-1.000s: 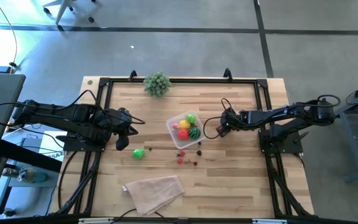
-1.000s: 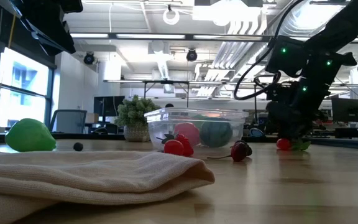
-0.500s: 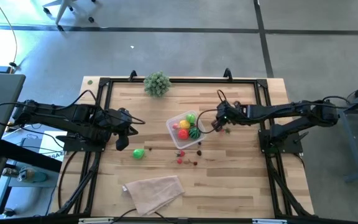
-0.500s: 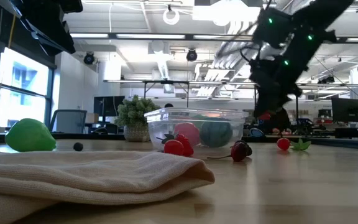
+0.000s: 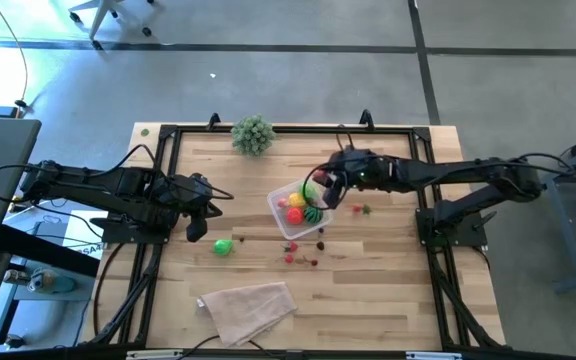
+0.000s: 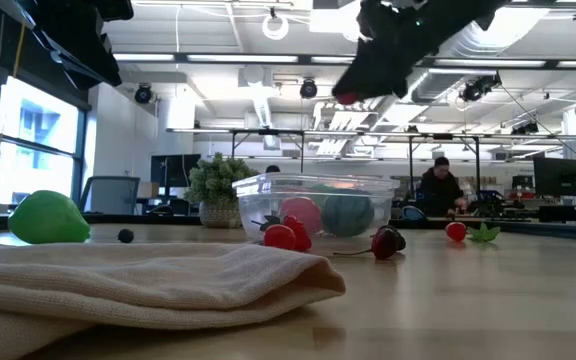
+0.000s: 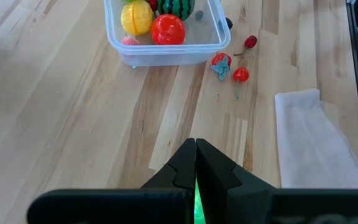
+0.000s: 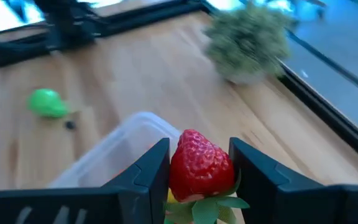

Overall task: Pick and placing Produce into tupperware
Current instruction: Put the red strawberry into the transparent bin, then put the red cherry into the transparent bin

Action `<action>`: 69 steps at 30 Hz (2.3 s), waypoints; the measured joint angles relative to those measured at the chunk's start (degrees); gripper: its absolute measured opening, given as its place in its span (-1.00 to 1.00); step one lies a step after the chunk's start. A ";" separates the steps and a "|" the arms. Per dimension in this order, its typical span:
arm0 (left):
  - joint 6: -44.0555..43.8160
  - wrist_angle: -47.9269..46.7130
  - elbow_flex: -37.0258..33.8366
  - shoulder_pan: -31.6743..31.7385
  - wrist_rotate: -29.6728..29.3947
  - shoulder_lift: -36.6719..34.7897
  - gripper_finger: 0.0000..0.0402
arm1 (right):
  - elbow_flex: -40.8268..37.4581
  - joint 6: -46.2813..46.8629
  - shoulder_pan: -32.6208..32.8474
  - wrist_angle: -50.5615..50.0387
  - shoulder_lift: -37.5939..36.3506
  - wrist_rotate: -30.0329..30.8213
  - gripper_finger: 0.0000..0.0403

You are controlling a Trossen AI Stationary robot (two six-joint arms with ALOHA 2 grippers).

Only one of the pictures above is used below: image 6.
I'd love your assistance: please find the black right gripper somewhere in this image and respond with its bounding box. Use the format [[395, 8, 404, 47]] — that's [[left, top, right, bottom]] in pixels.
[[331, 0, 439, 100]]

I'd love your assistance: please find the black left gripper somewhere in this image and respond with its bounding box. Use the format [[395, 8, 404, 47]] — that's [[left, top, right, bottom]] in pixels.
[[35, 0, 123, 87]]

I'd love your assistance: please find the small red toy tomato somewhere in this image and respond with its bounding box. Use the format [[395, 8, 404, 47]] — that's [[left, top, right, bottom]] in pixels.
[[335, 91, 363, 107], [445, 221, 468, 244]]

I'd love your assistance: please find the striped green toy watermelon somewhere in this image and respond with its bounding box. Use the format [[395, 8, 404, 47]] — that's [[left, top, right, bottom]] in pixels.
[[320, 194, 375, 239]]

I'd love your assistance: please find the large red round toy fruit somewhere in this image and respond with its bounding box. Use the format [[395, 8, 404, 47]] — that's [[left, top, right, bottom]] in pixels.
[[280, 196, 323, 236]]

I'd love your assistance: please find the clear plastic tupperware container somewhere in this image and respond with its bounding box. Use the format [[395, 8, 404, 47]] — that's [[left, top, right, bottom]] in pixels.
[[231, 172, 402, 246]]

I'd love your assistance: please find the large green toy pear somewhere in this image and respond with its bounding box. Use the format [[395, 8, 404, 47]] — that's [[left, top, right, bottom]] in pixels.
[[7, 189, 92, 246]]

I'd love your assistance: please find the dark red stemmed toy cherry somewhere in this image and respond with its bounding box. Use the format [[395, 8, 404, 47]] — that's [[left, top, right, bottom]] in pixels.
[[332, 225, 400, 261]]

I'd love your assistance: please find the green toy leaf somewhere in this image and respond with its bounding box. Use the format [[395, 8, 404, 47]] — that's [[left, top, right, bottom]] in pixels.
[[466, 222, 502, 244]]

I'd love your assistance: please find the white ceiling light panel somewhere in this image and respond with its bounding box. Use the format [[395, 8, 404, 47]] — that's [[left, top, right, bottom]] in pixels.
[[309, 7, 364, 37]]

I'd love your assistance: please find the large office window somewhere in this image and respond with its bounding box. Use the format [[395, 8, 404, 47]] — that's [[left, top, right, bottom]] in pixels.
[[0, 74, 92, 211]]

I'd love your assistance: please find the grey-blue office chair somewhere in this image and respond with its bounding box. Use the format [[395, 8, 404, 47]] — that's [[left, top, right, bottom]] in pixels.
[[78, 175, 142, 216]]

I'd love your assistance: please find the dark blue rounded object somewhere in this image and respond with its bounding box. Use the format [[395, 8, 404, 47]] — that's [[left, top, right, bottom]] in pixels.
[[401, 204, 427, 222]]

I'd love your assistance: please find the black ceiling track spotlight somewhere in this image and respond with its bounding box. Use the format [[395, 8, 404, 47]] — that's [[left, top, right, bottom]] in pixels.
[[511, 121, 540, 136]]

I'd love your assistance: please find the green potted plant white pot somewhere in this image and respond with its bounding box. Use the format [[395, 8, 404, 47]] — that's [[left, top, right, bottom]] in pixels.
[[183, 152, 260, 230]]

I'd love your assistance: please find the large black computer monitor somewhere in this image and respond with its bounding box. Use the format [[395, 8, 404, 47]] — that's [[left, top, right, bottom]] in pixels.
[[532, 157, 576, 198]]

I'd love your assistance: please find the folded cream cloth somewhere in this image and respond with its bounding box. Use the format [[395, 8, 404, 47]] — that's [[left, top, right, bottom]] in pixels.
[[0, 241, 348, 360]]

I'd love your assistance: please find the black background rig frame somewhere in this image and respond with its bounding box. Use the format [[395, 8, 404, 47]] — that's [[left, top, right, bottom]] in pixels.
[[166, 127, 482, 197]]

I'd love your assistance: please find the black ceiling-mounted camera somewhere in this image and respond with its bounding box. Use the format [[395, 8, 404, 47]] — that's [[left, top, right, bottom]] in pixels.
[[459, 73, 503, 104]]

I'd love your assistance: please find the white coiled cable ring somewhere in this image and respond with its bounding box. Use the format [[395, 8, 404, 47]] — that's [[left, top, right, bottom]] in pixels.
[[261, 13, 291, 42]]

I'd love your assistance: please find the silver ceiling air duct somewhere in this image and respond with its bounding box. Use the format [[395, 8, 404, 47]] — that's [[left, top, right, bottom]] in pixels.
[[410, 9, 552, 106]]

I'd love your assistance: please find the black aluminium frame rail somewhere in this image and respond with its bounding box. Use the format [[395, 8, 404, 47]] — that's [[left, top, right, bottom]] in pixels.
[[0, 212, 576, 242]]

